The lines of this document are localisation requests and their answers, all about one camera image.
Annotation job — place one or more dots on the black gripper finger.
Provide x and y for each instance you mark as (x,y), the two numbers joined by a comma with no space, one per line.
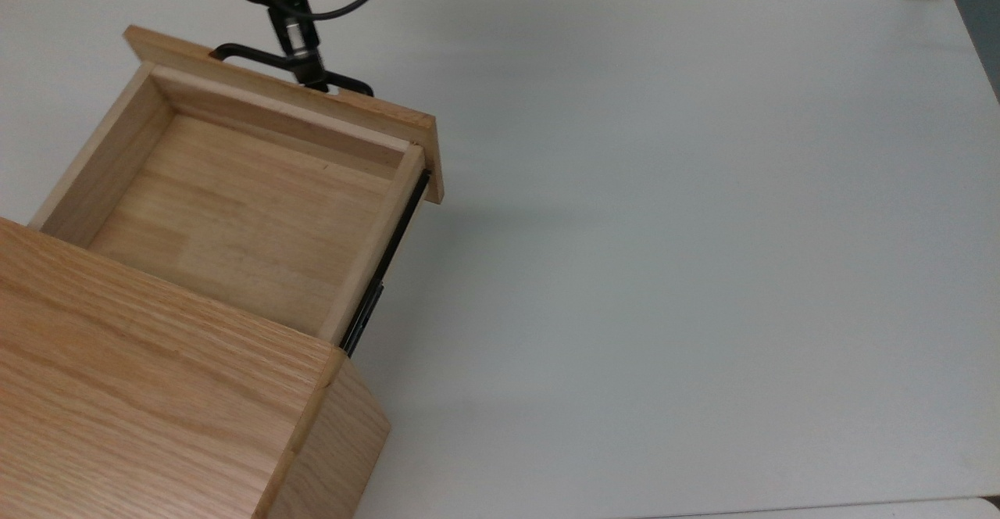
(298,46)

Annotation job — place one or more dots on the black metal drawer slide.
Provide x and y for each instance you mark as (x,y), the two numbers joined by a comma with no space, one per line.
(383,269)

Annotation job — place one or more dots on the wooden drawer cabinet body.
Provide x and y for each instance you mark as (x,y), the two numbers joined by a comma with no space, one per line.
(156,394)

